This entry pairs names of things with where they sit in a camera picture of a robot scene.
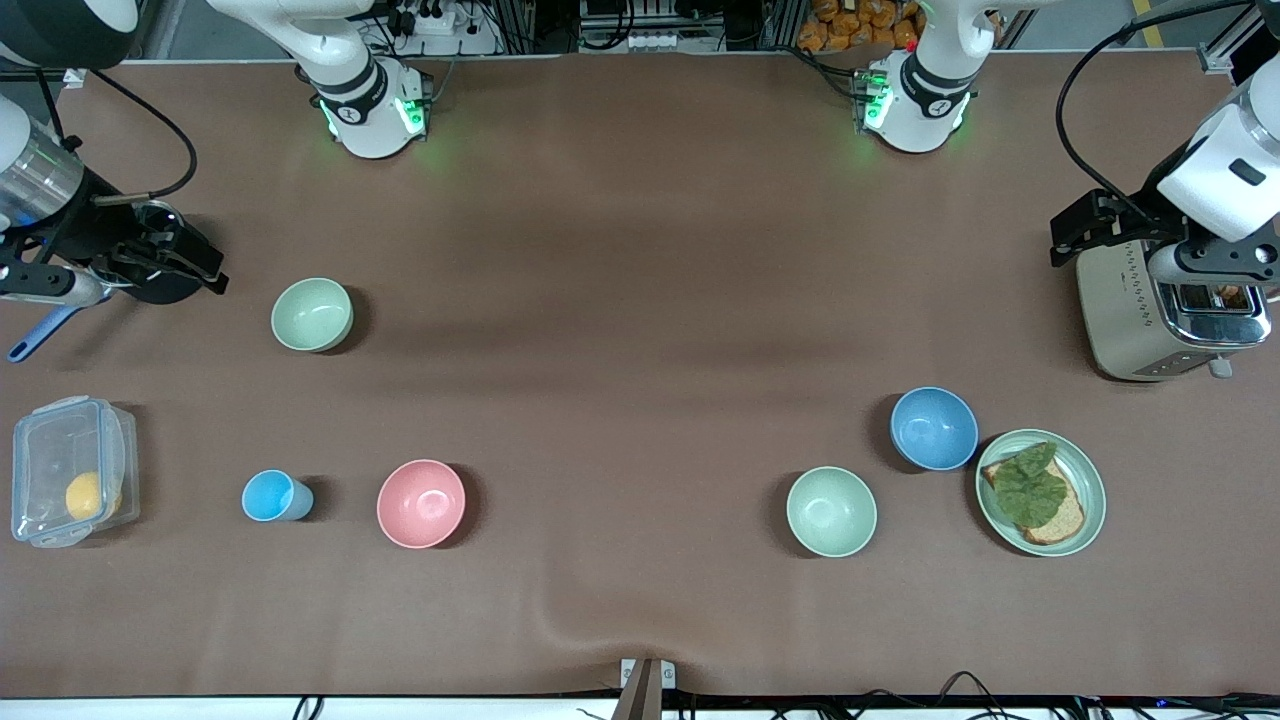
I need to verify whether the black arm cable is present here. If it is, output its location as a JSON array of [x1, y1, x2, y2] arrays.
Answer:
[[1055, 0, 1280, 226], [35, 65, 198, 206]]

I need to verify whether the light green bowl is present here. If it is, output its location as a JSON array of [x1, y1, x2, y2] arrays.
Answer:
[[785, 465, 879, 559], [270, 277, 355, 354]]

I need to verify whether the light green plate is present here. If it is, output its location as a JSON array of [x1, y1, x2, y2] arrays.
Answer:
[[975, 428, 1108, 558]]

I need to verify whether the black pan with blue handle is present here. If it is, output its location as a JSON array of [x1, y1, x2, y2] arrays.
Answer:
[[7, 200, 208, 364]]

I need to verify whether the blue cup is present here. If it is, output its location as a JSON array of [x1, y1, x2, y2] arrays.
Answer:
[[241, 469, 315, 523]]

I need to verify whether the green lettuce leaf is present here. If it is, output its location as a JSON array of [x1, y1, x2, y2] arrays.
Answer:
[[994, 441, 1071, 529]]

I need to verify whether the aluminium frame profile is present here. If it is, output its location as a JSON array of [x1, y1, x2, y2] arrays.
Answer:
[[1197, 0, 1280, 76]]

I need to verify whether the yellow lemon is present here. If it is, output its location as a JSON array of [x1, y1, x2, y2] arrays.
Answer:
[[65, 471, 123, 522]]

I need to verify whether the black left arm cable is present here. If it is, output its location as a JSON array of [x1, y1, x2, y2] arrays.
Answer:
[[1055, 0, 1280, 226]]

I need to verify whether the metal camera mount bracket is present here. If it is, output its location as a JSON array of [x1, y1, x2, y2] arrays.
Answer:
[[618, 657, 678, 720]]

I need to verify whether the clear plastic lidded container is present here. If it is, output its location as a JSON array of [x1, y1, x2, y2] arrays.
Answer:
[[11, 395, 141, 550]]

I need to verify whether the white power strip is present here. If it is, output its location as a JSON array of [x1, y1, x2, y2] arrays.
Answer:
[[385, 0, 503, 57]]

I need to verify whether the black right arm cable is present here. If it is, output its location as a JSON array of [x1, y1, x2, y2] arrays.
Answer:
[[35, 65, 198, 206]]

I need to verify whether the beige and chrome toaster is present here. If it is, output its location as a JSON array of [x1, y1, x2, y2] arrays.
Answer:
[[1076, 238, 1274, 384]]

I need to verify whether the pink bowl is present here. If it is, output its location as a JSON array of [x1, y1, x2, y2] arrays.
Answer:
[[376, 458, 468, 550]]

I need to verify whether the brown table cloth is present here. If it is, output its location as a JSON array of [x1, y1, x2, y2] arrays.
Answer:
[[0, 50, 1280, 699]]

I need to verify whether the brown bread slice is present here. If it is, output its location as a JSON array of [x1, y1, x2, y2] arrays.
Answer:
[[981, 455, 1087, 546]]

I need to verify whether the blue bowl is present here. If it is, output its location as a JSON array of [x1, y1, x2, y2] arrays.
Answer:
[[889, 386, 980, 472]]

